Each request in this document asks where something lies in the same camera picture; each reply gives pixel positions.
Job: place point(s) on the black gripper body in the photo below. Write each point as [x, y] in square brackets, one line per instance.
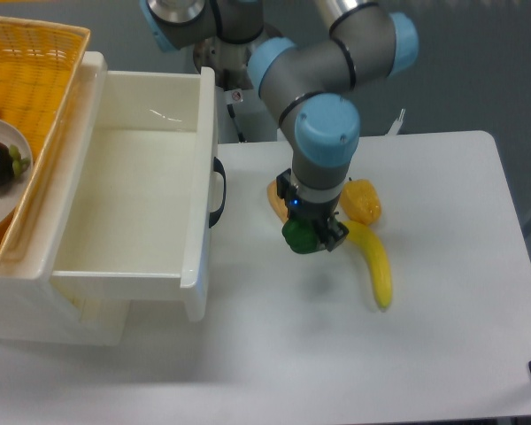
[307, 206]

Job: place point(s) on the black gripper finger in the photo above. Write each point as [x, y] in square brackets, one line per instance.
[331, 232]

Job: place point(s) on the green bell pepper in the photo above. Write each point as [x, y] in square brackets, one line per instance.
[300, 236]

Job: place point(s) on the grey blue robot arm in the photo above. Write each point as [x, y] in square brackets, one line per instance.
[303, 90]

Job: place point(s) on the orange melon slice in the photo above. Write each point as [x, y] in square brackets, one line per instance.
[277, 203]

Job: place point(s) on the yellow banana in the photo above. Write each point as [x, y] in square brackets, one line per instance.
[374, 253]

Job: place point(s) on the yellow bell pepper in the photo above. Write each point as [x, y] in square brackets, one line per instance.
[360, 201]

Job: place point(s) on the white plastic drawer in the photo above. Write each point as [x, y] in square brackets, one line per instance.
[139, 225]

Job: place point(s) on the white drawer cabinet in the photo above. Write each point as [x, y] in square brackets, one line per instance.
[32, 308]

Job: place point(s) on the white plate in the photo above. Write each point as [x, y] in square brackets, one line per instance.
[11, 194]

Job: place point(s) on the yellow woven basket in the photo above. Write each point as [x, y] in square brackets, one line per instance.
[39, 61]

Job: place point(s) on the black drawer handle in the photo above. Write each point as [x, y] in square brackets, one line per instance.
[219, 169]

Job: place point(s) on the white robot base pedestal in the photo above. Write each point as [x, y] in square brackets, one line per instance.
[241, 114]

